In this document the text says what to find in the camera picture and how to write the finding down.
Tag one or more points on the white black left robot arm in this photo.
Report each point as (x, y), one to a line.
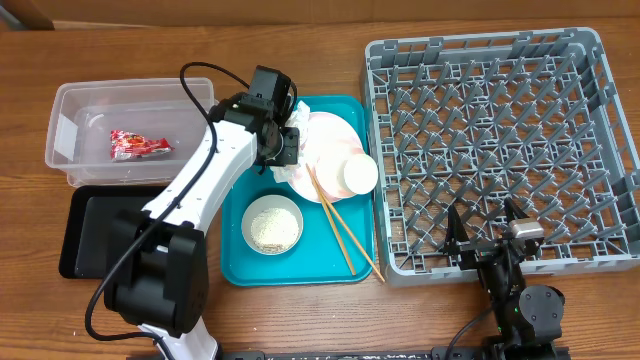
(157, 277)

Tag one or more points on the teal serving tray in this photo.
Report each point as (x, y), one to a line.
(316, 258)

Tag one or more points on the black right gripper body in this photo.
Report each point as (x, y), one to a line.
(477, 253)

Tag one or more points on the pile of white rice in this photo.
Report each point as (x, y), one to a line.
(274, 230)

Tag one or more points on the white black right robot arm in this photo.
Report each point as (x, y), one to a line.
(528, 318)

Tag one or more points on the small pink bowl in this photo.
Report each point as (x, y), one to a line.
(329, 171)

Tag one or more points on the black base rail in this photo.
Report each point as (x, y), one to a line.
(436, 353)

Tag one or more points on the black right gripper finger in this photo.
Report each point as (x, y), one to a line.
(456, 232)
(514, 215)

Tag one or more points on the grey dishwasher rack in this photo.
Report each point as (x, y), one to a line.
(468, 121)

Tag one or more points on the red snack wrapper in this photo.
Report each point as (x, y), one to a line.
(128, 145)

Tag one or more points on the clear plastic bin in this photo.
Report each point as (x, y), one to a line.
(84, 114)

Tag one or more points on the wooden chopstick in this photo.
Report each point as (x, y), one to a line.
(336, 214)
(330, 219)

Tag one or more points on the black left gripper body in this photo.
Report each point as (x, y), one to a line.
(290, 146)

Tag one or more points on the white napkin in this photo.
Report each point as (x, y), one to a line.
(300, 120)

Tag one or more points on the large pink plate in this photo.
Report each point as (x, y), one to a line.
(328, 133)

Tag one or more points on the black rectangular tray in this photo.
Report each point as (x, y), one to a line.
(91, 213)

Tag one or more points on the cream paper cup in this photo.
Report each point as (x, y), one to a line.
(360, 173)

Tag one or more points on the grey bowl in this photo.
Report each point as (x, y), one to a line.
(261, 204)

